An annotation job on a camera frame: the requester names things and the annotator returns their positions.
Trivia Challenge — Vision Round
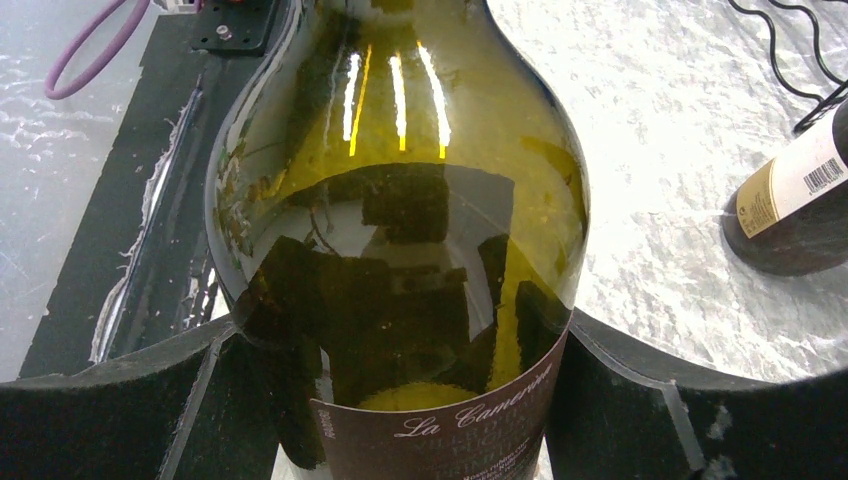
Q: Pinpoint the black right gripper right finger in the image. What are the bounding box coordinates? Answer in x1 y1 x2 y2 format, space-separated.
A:
547 311 847 479

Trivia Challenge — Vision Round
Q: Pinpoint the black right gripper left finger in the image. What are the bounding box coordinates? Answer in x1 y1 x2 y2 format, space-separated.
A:
1 317 278 479

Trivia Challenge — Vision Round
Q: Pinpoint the amber bottle gold foil neck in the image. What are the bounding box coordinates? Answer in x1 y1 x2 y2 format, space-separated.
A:
722 102 847 276

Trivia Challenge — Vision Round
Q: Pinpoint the dark bottle silver cap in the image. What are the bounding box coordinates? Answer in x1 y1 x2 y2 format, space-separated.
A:
205 1 589 479

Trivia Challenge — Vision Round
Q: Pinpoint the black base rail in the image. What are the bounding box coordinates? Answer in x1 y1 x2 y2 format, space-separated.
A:
20 1 287 378

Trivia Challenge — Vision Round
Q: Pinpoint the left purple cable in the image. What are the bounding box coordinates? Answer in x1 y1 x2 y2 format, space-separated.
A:
43 0 152 101

